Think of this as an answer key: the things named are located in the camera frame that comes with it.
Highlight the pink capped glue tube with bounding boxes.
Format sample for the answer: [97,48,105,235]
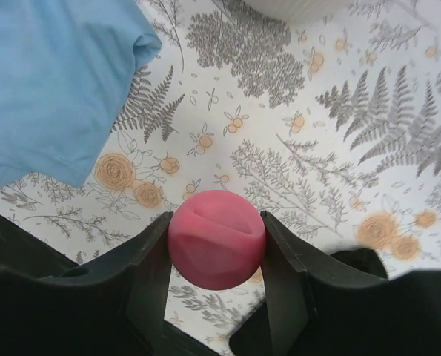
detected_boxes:
[168,190,266,291]

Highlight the light blue cloth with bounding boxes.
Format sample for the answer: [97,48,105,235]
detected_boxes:
[0,1,162,188]

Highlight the floral patterned table mat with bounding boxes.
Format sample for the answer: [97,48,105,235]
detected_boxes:
[0,1,441,355]

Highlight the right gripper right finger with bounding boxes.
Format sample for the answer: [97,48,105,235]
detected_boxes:
[229,211,441,355]

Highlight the white round divided organizer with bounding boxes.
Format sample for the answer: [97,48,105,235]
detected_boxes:
[242,0,354,23]

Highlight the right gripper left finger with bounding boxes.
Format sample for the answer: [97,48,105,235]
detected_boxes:
[0,202,175,356]

